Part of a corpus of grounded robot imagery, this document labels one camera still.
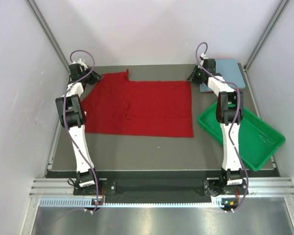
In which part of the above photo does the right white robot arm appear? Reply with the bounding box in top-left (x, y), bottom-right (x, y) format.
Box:
top-left (187, 54), bottom-right (244, 194)

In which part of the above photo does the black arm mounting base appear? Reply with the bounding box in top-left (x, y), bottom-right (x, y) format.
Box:
top-left (71, 168), bottom-right (250, 204)

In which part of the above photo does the folded blue t shirt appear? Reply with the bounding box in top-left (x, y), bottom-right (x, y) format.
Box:
top-left (201, 59), bottom-right (245, 90)

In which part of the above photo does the green plastic tray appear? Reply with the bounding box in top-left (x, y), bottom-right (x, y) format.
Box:
top-left (197, 103), bottom-right (286, 171)

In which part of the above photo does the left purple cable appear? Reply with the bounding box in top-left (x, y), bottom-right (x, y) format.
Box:
top-left (63, 50), bottom-right (105, 213)

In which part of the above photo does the purple cable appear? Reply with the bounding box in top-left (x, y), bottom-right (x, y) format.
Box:
top-left (195, 42), bottom-right (249, 213)
top-left (63, 50), bottom-right (105, 213)

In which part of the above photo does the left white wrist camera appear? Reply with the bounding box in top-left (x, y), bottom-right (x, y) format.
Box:
top-left (72, 58), bottom-right (88, 70)

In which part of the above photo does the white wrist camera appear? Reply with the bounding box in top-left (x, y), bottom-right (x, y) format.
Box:
top-left (72, 58), bottom-right (88, 70)
top-left (200, 53), bottom-right (208, 60)

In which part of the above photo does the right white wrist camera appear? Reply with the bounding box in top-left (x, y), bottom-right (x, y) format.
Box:
top-left (200, 53), bottom-right (208, 60)

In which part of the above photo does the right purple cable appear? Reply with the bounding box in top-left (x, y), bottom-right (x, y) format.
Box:
top-left (195, 42), bottom-right (249, 213)

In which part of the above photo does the left aluminium frame post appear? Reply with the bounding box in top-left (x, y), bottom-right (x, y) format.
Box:
top-left (25, 0), bottom-right (70, 72)

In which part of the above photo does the aluminium frame post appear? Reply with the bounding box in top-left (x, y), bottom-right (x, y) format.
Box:
top-left (244, 0), bottom-right (291, 71)
top-left (25, 0), bottom-right (70, 72)

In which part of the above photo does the right aluminium frame post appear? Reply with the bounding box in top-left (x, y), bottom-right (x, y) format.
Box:
top-left (244, 0), bottom-right (291, 71)

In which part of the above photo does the slotted grey cable duct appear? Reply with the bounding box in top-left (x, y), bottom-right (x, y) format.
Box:
top-left (39, 197), bottom-right (234, 208)

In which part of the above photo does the aluminium frame rail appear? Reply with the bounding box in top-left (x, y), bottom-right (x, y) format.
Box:
top-left (29, 177), bottom-right (294, 197)

